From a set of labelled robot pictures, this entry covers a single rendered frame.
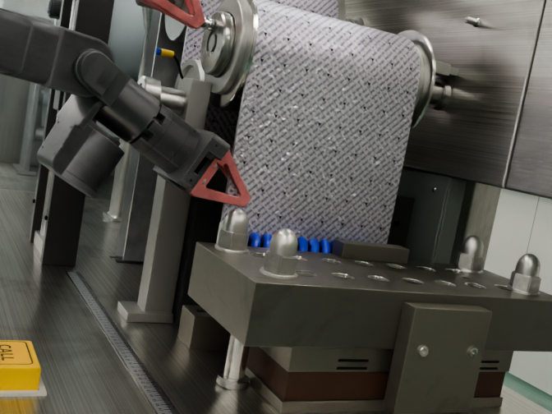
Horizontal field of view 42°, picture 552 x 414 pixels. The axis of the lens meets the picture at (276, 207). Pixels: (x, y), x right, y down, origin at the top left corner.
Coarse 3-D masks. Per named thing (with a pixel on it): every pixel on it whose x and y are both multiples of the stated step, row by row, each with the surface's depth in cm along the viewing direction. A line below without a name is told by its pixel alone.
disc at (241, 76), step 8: (248, 0) 81; (248, 8) 80; (256, 8) 79; (248, 16) 80; (256, 16) 79; (248, 24) 80; (256, 24) 79; (248, 32) 80; (256, 32) 79; (248, 40) 79; (248, 48) 79; (248, 56) 79; (248, 64) 79; (240, 72) 81; (248, 72) 80; (240, 80) 80; (232, 88) 82; (240, 88) 81; (216, 96) 86; (224, 96) 84; (232, 96) 82; (216, 104) 86; (224, 104) 84
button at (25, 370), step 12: (0, 348) 65; (12, 348) 66; (24, 348) 66; (0, 360) 62; (12, 360) 63; (24, 360) 63; (36, 360) 64; (0, 372) 61; (12, 372) 62; (24, 372) 62; (36, 372) 62; (0, 384) 61; (12, 384) 62; (24, 384) 62; (36, 384) 63
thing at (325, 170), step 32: (256, 96) 81; (288, 96) 83; (256, 128) 82; (288, 128) 83; (320, 128) 85; (352, 128) 87; (384, 128) 89; (256, 160) 82; (288, 160) 84; (320, 160) 86; (352, 160) 88; (384, 160) 90; (256, 192) 83; (288, 192) 85; (320, 192) 87; (352, 192) 89; (384, 192) 91; (256, 224) 84; (288, 224) 86; (320, 224) 88; (352, 224) 90; (384, 224) 92
